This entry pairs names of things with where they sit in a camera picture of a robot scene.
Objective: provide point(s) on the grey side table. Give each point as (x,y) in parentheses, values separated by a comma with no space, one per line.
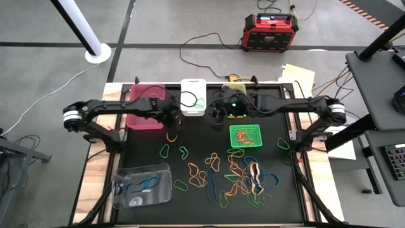
(376,95)

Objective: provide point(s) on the tan rubber band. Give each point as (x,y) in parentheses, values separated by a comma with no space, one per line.
(254,171)

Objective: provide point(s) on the white paper sheet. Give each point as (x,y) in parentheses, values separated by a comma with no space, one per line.
(346,153)

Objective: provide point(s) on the wide blue rubber band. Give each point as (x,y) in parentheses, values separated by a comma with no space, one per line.
(207,190)

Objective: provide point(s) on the yellow paper folder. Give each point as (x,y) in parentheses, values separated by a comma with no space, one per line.
(300,77)

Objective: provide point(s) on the black stand post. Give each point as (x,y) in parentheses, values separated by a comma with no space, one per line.
(381,39)

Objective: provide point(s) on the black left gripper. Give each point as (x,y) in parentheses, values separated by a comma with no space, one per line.
(163,109)

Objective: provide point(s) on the white plastic basket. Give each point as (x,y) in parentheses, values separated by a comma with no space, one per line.
(191,85)

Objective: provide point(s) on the dark blue rubber band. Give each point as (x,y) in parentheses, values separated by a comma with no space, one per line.
(127,187)

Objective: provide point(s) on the pink plastic basket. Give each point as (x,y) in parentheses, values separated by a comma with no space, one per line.
(142,122)

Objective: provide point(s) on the yellow plastic basket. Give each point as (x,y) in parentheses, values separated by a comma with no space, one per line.
(234,86)

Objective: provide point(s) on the grey desk frame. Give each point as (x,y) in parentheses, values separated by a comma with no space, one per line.
(22,152)

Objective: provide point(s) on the clear plastic bin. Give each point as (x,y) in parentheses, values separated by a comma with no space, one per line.
(158,199)

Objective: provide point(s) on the black keyboard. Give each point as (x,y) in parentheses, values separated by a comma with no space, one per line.
(397,161)

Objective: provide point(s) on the yellow rubber band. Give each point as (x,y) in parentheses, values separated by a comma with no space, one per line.
(245,190)
(202,183)
(230,164)
(206,160)

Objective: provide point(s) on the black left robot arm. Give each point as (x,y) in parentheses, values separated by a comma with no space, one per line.
(110,106)

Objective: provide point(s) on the red black power station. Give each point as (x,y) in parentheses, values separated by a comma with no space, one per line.
(269,35)

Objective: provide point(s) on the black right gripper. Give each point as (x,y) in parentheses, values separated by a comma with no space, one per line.
(234,99)

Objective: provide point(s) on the green lattice basket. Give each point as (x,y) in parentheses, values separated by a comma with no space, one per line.
(232,128)

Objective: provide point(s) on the black clamp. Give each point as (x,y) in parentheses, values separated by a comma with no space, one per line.
(136,79)
(254,79)

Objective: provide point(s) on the white black pole with base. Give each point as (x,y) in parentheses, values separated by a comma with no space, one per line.
(98,54)

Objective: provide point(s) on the thin green rubber band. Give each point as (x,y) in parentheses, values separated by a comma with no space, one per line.
(237,149)

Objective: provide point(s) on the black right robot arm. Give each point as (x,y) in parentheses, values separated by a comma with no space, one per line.
(284,106)

